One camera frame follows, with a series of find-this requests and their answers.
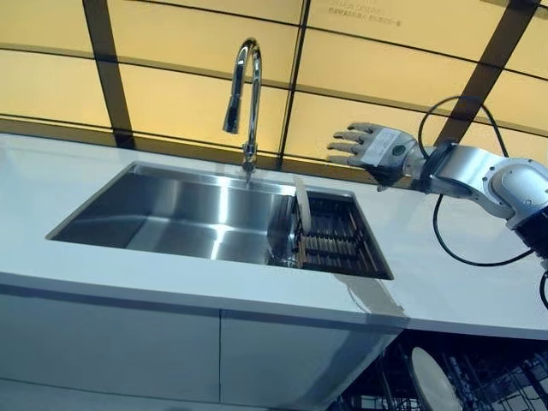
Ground black dishwasher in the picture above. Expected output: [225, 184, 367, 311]
[333, 329, 548, 411]

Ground glossy white cabinet door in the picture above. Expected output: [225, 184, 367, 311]
[218, 310, 402, 407]
[0, 284, 222, 403]

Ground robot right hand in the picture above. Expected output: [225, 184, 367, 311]
[327, 122, 423, 193]

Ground cream plate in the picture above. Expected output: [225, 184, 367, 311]
[294, 177, 313, 233]
[409, 345, 463, 411]

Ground chrome gooseneck faucet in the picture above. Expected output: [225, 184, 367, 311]
[221, 37, 263, 188]

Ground stainless steel sink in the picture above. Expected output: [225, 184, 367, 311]
[45, 160, 395, 282]

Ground black dish drying rack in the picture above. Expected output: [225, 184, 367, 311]
[294, 190, 393, 279]

